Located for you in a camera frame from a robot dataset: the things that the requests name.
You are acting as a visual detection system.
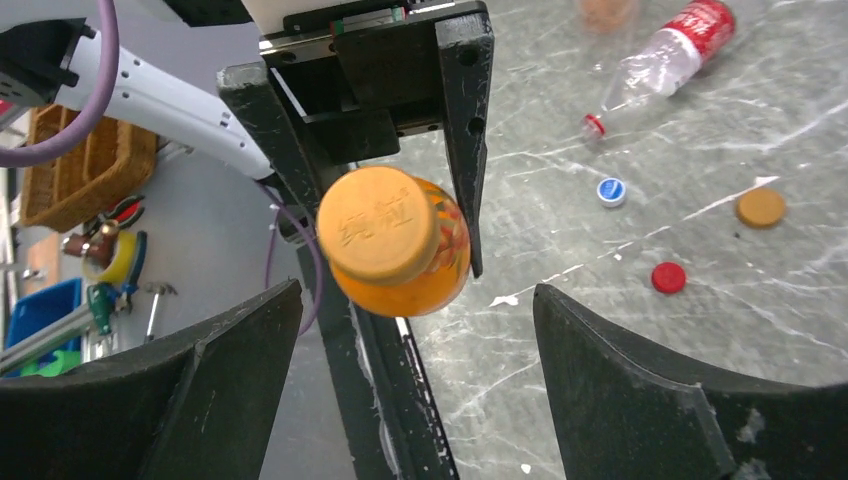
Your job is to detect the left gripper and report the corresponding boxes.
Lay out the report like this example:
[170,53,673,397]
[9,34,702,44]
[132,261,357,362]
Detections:
[216,1,495,278]

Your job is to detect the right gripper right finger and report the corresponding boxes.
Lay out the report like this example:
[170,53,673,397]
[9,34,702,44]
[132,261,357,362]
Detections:
[533,284,847,479]

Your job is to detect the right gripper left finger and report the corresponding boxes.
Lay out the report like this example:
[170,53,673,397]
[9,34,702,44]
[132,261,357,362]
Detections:
[1,280,303,479]

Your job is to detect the orange bottle cap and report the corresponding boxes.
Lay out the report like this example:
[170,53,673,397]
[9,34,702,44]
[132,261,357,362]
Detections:
[316,166,438,285]
[735,187,787,229]

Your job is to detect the orange juice bottle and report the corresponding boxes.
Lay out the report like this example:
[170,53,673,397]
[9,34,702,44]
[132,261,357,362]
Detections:
[326,176,471,317]

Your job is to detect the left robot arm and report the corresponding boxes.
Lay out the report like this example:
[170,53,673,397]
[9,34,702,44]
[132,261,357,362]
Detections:
[1,1,495,276]

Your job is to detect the red bottle cap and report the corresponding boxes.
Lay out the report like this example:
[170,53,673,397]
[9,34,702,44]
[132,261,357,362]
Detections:
[650,262,687,294]

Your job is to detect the blue white bottle cap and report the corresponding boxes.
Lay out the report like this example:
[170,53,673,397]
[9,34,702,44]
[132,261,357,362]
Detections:
[596,177,627,209]

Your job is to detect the small clear orange bottle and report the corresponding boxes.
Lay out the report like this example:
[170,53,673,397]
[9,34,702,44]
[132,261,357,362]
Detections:
[574,0,641,34]

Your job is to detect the clear red-label water bottle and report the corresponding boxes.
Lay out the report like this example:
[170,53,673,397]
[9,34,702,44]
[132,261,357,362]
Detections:
[581,0,740,143]

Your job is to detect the yellow tape roll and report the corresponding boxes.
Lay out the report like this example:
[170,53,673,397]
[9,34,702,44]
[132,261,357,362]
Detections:
[82,230,148,286]

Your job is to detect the blue plastic bin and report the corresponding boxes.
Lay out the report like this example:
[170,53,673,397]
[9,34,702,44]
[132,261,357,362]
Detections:
[5,277,83,378]

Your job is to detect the wicker basket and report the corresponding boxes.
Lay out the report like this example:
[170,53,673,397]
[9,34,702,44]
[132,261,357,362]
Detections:
[20,117,158,232]

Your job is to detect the red handled pliers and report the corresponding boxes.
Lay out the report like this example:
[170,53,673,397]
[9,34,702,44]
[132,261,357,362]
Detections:
[83,194,146,235]

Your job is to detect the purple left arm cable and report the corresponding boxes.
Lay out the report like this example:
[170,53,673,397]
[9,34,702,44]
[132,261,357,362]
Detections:
[0,0,326,339]

